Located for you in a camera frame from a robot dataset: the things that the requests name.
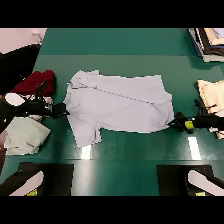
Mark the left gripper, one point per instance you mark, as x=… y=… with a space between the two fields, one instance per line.
x=59 y=110

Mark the black garment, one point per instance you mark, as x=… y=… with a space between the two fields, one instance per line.
x=16 y=68

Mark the dark red garment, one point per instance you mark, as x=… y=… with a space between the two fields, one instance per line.
x=35 y=83

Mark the pale pink garment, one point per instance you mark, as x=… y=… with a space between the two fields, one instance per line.
x=16 y=38

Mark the pale lavender shirt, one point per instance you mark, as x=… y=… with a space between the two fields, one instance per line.
x=116 y=106

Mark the pale green garment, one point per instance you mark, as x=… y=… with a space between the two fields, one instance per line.
x=25 y=136

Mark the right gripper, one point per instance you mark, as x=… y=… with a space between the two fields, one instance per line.
x=179 y=121

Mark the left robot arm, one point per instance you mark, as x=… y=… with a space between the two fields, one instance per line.
x=33 y=108

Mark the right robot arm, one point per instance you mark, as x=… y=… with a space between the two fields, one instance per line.
x=206 y=122

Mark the beige garment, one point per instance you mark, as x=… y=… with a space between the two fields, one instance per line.
x=211 y=93

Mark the heap of clothes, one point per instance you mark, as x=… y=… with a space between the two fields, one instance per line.
x=210 y=43

